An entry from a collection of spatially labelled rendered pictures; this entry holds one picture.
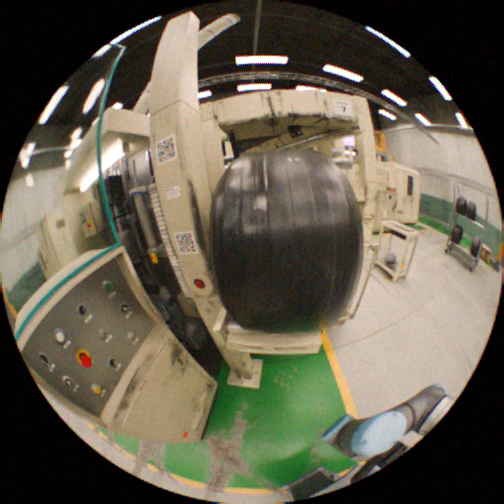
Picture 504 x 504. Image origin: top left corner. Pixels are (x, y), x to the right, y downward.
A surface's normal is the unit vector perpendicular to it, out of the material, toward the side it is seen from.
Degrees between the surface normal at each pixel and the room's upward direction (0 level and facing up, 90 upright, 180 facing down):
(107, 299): 90
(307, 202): 56
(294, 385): 0
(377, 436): 5
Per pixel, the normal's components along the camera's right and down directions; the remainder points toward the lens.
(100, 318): 0.98, -0.04
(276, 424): -0.11, -0.90
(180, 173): -0.15, 0.44
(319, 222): -0.19, -0.03
